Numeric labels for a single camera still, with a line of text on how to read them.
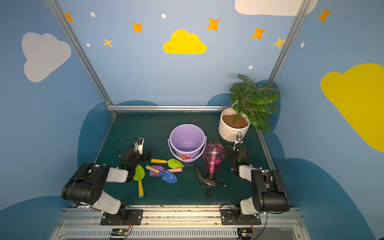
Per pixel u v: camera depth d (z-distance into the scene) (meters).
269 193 0.45
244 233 0.72
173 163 0.94
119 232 0.72
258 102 0.73
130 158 0.73
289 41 0.80
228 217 0.74
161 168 0.91
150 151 0.88
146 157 0.88
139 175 0.88
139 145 0.80
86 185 0.45
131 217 0.75
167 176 0.88
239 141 0.80
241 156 0.72
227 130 0.94
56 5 0.68
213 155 0.88
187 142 1.04
